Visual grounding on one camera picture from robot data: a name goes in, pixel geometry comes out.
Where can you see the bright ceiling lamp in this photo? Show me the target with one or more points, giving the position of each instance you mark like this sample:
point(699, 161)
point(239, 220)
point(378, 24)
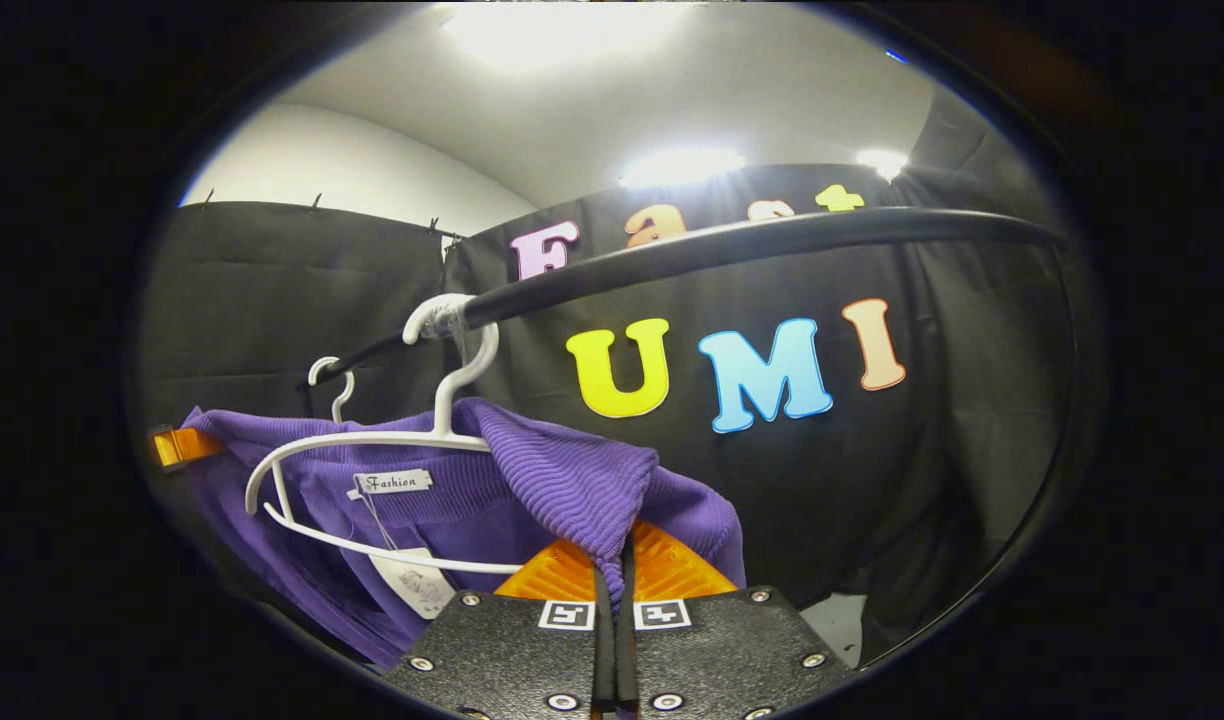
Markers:
point(684, 167)

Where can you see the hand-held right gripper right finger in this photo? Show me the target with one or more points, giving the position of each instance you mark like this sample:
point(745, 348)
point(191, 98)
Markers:
point(712, 650)

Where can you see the small ceiling lamp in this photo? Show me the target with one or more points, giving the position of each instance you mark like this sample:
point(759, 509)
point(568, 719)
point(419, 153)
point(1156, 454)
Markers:
point(882, 163)

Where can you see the black metal clothes rack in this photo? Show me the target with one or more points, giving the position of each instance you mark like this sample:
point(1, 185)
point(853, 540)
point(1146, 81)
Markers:
point(772, 235)

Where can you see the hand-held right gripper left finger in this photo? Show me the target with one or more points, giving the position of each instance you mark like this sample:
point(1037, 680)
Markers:
point(512, 655)

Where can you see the white plastic hanger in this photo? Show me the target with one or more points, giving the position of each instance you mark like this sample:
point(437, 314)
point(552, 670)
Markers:
point(340, 400)
point(447, 400)

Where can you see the large ceiling light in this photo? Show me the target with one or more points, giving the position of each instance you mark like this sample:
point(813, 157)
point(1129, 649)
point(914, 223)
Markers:
point(562, 30)

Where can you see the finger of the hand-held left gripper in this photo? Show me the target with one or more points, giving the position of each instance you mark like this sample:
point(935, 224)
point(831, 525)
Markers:
point(184, 447)

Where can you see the purple knit jacket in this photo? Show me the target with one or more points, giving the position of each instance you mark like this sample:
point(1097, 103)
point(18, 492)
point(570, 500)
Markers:
point(572, 480)

